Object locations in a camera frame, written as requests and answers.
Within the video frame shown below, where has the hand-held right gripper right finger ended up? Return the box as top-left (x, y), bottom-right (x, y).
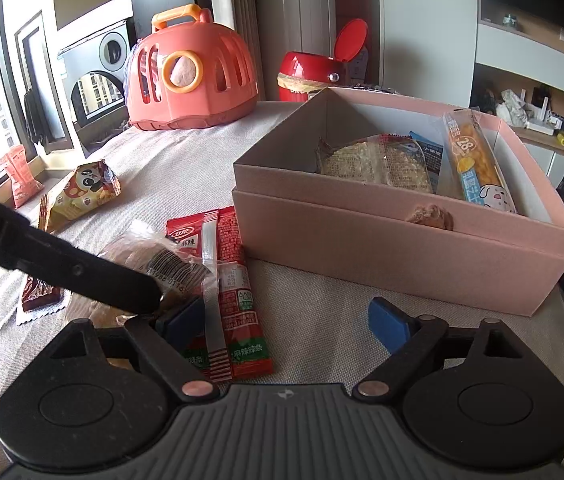
top-left (352, 296), bottom-right (525, 401)

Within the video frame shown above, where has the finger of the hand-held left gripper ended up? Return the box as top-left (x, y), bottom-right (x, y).
top-left (0, 191), bottom-right (164, 315)

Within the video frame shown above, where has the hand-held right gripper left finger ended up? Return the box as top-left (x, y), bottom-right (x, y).
top-left (49, 295), bottom-right (218, 401)

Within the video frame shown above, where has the bread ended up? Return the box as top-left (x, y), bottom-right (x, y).
top-left (64, 219), bottom-right (220, 331)

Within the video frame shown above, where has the red spicy strip packet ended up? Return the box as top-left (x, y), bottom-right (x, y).
top-left (165, 206), bottom-right (274, 385)

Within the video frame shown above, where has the pink cardboard box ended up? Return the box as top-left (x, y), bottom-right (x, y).
top-left (232, 86), bottom-right (564, 318)

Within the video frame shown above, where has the red-trimmed rice cracker packet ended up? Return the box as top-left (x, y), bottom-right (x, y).
top-left (377, 134), bottom-right (435, 195)

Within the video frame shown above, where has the clear cracker packet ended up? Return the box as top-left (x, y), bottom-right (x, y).
top-left (316, 136), bottom-right (393, 186)

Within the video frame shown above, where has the blue snack packet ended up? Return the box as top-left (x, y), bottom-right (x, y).
top-left (408, 131), bottom-right (445, 196)

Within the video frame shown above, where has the long corn snack packet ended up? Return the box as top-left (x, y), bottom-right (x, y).
top-left (442, 108), bottom-right (518, 215)

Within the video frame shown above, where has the small brown sachet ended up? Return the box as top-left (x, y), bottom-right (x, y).
top-left (16, 275), bottom-right (70, 326)

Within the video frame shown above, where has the orange-red snack packet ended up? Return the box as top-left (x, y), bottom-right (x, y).
top-left (0, 144), bottom-right (45, 209)

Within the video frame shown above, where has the black hanging bag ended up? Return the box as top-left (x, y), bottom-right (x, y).
top-left (23, 87), bottom-right (54, 146)

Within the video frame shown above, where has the white tablecloth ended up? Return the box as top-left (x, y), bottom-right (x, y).
top-left (0, 100), bottom-right (564, 401)

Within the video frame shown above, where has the panda print snack packet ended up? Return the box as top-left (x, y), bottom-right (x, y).
top-left (38, 159), bottom-right (122, 233)

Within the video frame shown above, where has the grey washing machine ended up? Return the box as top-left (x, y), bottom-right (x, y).
top-left (57, 19), bottom-right (135, 133)

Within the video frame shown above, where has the pink plastic pet carrier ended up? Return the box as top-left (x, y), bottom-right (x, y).
top-left (124, 4), bottom-right (259, 132)

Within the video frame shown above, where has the crumpled white paper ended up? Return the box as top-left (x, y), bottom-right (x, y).
top-left (496, 89), bottom-right (528, 126)

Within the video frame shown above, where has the white router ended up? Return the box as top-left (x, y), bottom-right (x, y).
top-left (527, 87), bottom-right (554, 134)

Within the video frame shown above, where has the red trash can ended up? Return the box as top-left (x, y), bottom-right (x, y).
top-left (277, 19), bottom-right (369, 103)

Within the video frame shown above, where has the white tv cabinet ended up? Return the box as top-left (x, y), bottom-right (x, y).
top-left (474, 17), bottom-right (564, 191)

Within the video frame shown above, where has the white standing air conditioner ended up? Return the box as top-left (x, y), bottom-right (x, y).
top-left (289, 0), bottom-right (335, 56)

